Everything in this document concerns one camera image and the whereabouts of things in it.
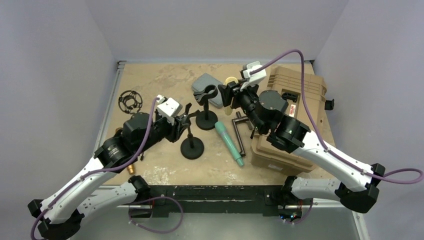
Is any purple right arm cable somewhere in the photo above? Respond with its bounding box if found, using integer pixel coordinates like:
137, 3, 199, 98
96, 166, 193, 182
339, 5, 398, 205
249, 48, 424, 185

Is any mint green microphone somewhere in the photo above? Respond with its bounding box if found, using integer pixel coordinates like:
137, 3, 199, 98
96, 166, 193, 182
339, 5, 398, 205
214, 121, 245, 167

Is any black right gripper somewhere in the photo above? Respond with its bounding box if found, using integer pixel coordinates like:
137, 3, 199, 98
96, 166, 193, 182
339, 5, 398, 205
219, 79, 266, 134

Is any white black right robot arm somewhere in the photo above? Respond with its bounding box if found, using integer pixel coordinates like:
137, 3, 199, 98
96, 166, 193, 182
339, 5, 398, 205
217, 81, 385, 214

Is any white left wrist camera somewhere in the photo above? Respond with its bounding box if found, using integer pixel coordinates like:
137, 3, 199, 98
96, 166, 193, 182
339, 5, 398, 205
156, 94, 183, 126

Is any cream yellow microphone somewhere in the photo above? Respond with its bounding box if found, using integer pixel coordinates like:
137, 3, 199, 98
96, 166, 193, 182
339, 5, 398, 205
224, 76, 239, 116

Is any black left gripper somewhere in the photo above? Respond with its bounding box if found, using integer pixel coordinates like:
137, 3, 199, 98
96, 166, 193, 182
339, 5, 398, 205
135, 107, 188, 154

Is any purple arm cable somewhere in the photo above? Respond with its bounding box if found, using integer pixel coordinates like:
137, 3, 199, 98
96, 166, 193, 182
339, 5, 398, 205
30, 96, 161, 240
249, 48, 424, 185

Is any black round-base stand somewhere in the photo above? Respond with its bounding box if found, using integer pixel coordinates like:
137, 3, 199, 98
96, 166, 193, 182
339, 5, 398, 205
193, 84, 218, 131
180, 127, 205, 160

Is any black tripod shock-mount stand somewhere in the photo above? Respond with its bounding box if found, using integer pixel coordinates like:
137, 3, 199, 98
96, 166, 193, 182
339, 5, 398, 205
118, 90, 143, 115

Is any tan hard equipment case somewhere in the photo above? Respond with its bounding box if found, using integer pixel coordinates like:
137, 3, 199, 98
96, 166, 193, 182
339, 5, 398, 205
250, 66, 335, 176

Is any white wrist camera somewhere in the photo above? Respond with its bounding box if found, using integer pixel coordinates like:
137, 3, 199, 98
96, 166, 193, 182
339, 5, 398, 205
240, 61, 267, 91
156, 94, 183, 126

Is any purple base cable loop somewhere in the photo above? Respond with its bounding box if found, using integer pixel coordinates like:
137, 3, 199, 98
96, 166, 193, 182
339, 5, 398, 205
127, 196, 185, 234

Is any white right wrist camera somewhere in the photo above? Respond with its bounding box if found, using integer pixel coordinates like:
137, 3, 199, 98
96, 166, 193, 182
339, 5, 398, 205
240, 61, 267, 91

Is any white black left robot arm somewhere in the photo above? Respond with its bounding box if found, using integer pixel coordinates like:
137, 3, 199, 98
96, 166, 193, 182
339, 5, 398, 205
27, 97, 194, 240

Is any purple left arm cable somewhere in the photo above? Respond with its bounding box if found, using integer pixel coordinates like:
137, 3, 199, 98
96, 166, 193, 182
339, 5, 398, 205
30, 96, 161, 240

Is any gold brown microphone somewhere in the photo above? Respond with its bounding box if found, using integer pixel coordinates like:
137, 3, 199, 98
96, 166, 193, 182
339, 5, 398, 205
115, 127, 136, 175

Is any dark metal door handle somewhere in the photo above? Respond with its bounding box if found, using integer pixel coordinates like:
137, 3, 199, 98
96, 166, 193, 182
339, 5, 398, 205
231, 111, 253, 157

